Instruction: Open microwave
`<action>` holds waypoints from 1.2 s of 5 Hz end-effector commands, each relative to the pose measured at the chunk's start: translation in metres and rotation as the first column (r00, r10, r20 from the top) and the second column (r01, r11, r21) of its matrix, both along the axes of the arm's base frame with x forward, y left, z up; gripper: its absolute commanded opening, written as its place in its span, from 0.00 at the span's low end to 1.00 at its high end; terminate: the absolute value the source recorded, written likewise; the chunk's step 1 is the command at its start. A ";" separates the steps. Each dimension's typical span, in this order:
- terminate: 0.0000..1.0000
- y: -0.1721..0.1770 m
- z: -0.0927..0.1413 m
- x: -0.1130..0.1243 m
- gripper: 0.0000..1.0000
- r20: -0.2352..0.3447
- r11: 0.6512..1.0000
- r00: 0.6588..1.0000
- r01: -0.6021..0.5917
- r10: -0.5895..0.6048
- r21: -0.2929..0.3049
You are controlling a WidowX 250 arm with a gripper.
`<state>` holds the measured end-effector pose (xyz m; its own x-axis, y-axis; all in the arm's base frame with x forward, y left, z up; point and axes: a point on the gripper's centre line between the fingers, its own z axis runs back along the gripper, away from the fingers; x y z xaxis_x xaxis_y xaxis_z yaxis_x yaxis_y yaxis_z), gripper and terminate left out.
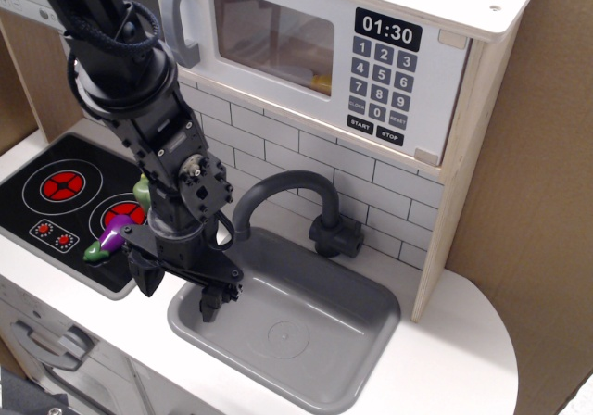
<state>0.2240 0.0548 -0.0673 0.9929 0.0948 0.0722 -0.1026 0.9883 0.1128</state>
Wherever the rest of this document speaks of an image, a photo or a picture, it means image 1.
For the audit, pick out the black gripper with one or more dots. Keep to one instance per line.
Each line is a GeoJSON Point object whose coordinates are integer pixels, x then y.
{"type": "Point", "coordinates": [192, 254]}

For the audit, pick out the white toy microwave door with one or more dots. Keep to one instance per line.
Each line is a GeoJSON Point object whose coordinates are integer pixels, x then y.
{"type": "Point", "coordinates": [395, 81]}

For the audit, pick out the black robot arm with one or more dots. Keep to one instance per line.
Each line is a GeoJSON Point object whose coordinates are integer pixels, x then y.
{"type": "Point", "coordinates": [122, 73]}

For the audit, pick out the wooden toy microwave cabinet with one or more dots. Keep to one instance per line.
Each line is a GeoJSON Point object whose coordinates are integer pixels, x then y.
{"type": "Point", "coordinates": [409, 210]}

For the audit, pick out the purple toy eggplant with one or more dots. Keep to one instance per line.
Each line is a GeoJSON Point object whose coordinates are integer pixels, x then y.
{"type": "Point", "coordinates": [110, 240]}

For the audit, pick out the green toy bell pepper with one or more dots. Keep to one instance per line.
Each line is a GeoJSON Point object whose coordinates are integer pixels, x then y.
{"type": "Point", "coordinates": [141, 193]}

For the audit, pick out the grey toy oven door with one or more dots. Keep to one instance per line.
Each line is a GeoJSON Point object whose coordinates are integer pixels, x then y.
{"type": "Point", "coordinates": [63, 358]}

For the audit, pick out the grey toy sink basin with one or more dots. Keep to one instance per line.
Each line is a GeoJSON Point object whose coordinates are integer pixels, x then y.
{"type": "Point", "coordinates": [304, 326]}

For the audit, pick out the black toy stovetop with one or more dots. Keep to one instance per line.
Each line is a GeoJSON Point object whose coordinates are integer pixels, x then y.
{"type": "Point", "coordinates": [61, 201]}

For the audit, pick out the dark grey toy faucet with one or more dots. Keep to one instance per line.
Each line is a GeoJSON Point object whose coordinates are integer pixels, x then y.
{"type": "Point", "coordinates": [309, 195]}

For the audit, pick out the brown cardboard panel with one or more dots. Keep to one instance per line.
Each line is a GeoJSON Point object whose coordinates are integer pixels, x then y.
{"type": "Point", "coordinates": [525, 235]}

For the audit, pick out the yellow handled toy knife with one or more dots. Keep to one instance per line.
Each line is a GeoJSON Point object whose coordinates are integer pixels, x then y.
{"type": "Point", "coordinates": [320, 83]}

